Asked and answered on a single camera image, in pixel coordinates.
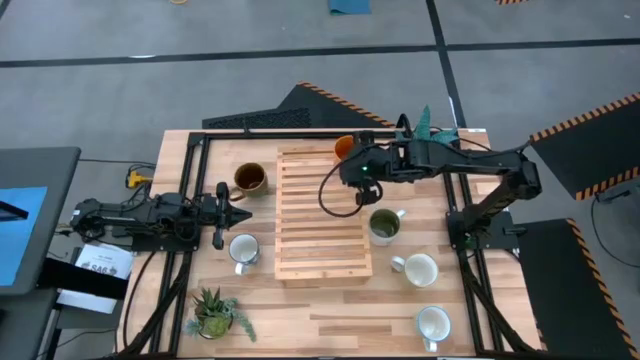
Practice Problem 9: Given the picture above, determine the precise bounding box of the white mug dark green inside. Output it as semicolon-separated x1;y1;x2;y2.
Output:
368;208;407;247

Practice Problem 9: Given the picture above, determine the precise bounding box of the black floor cable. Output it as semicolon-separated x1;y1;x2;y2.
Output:
589;194;640;270

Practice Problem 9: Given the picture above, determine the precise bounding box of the blue floor mat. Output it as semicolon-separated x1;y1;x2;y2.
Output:
328;0;372;16

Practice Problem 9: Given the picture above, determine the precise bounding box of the small succulent in pot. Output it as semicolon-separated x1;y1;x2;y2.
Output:
183;286;258;344

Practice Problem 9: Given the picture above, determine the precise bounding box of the black aluminium table frame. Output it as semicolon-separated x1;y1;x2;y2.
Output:
114;128;546;360

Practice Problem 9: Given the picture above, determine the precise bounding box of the black mat hazard stripe edge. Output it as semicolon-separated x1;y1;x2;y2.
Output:
202;81;396;131
517;217;640;360
529;92;640;202

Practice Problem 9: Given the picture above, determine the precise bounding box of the white blank paper sheet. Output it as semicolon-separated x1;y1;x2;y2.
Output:
56;289;119;315

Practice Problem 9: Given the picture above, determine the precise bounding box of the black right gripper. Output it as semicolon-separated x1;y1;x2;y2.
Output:
338;130;399;206

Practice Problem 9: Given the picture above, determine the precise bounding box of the white mug green tile pattern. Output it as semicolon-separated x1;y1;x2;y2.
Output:
390;252;440;289

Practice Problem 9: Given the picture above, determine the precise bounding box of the wooden slatted rack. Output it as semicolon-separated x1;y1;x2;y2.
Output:
273;144;374;289

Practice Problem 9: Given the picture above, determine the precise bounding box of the yellow extension cord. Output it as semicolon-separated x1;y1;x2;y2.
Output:
125;169;154;190

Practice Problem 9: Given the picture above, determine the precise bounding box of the grey side desk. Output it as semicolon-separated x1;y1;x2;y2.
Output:
0;146;82;297

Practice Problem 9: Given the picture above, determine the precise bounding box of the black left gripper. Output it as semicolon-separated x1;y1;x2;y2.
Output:
201;181;253;251

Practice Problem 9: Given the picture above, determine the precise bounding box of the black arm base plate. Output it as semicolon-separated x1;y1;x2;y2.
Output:
446;209;520;252
130;230;202;254

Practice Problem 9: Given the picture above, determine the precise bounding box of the blue screen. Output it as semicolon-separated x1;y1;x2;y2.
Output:
0;186;49;288

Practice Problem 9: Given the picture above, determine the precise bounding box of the white printed paper sheet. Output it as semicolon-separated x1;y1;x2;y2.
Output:
74;243;135;280

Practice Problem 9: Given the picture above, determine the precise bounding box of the teal glazed mug brown inside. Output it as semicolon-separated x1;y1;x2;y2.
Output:
228;162;270;203

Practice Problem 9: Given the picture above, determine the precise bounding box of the orange mug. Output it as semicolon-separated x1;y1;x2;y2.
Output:
333;134;357;162

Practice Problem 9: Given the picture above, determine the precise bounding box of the plain white mug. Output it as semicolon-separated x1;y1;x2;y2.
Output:
415;305;453;354

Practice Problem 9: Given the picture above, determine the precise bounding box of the white mug blue flower print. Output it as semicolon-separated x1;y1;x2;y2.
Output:
228;232;262;276

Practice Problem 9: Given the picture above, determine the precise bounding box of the snake plant in white pot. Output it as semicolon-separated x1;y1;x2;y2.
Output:
412;104;461;146

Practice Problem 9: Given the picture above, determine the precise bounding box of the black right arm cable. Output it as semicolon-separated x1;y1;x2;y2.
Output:
318;159;374;219

